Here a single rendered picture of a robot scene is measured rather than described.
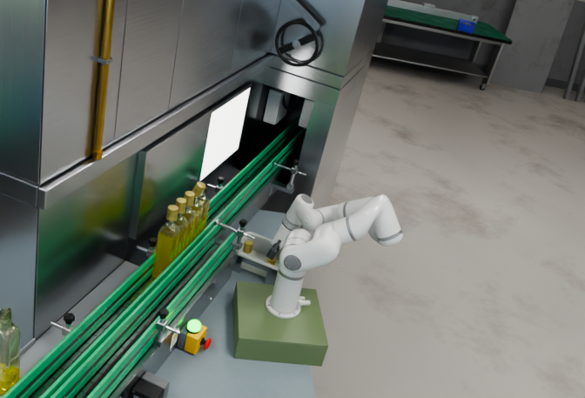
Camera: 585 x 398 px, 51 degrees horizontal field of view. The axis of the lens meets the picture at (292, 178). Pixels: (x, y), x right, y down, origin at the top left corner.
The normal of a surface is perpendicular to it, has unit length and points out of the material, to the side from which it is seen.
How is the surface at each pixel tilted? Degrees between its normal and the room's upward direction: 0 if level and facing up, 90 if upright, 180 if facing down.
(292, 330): 1
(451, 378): 0
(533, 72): 83
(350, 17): 90
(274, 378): 0
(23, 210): 90
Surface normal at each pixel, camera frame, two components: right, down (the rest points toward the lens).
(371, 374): 0.22, -0.86
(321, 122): -0.32, 0.38
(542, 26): 0.13, 0.37
